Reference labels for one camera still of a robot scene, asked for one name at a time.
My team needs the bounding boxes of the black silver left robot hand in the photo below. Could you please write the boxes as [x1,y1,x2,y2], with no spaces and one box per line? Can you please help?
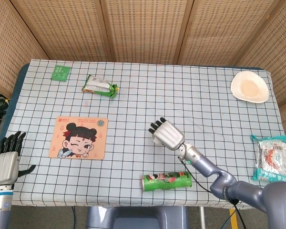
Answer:
[0,131,36,186]

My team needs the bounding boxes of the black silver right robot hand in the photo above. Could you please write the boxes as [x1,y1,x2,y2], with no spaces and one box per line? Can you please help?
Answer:
[148,116,185,151]

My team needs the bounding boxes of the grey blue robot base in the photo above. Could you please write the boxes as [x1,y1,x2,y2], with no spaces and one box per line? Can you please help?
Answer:
[85,206,190,229]

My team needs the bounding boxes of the cartoon girl mouse pad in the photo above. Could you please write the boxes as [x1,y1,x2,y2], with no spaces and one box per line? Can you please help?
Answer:
[49,116,109,160]

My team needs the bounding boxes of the checkered light blue tablecloth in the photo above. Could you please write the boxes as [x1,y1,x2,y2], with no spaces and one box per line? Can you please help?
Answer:
[0,59,286,210]

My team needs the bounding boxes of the green chip can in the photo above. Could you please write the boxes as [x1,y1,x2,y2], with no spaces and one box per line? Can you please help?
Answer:
[141,170,193,192]

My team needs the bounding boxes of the crumpled green snack bag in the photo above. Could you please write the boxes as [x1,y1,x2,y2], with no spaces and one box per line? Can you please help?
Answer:
[81,74,121,99]

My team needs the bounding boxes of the white table leg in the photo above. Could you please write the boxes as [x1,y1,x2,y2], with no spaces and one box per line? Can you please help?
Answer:
[199,207,206,229]

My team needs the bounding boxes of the white paper bowl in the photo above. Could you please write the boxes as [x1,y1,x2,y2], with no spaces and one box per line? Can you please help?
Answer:
[230,71,270,104]

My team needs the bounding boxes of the teal white noodle packet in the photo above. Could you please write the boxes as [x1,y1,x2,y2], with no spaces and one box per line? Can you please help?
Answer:
[250,134,286,183]

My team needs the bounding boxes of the flat green sachet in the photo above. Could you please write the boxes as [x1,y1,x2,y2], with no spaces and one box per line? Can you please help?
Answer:
[51,64,71,81]

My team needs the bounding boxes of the woven wooden folding screen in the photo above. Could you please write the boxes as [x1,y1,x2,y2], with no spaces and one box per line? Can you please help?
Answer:
[0,0,286,134]

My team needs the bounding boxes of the thin blue cable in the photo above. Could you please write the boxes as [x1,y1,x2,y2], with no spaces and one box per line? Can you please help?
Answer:
[71,206,77,229]

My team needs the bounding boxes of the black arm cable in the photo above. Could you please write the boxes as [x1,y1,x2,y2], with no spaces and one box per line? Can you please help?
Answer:
[178,156,245,229]

